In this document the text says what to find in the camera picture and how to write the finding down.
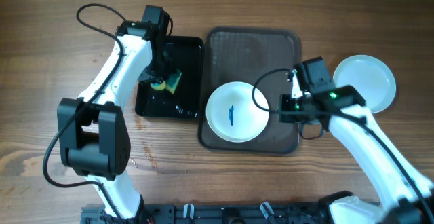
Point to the white plate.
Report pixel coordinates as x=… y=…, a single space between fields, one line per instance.
x=371 y=77
x=237 y=112

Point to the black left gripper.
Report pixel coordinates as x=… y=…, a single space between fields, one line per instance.
x=169 y=68

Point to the white plate front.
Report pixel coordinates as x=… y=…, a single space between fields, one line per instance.
x=371 y=77

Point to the black mounting rail base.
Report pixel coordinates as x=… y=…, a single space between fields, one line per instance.
x=292 y=213

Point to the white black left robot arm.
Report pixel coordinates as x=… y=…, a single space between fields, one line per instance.
x=92 y=132

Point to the white plate back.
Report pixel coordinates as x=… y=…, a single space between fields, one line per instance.
x=237 y=112

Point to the yellow green sponge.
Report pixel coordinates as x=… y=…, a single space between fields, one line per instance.
x=170 y=84

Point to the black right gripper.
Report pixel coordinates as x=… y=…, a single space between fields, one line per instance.
x=285 y=111

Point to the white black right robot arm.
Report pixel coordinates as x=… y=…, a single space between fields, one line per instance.
x=406 y=196

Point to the brown serving tray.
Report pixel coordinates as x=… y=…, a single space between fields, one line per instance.
x=244 y=54

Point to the black water tray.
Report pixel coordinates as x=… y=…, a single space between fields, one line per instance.
x=187 y=54

